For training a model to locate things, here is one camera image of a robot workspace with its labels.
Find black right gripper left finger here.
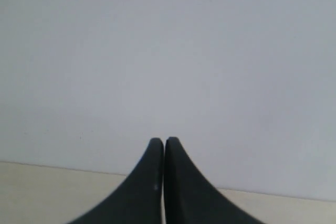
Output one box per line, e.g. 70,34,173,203
71,138,164,224

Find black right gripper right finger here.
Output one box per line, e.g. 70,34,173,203
164,137,262,224

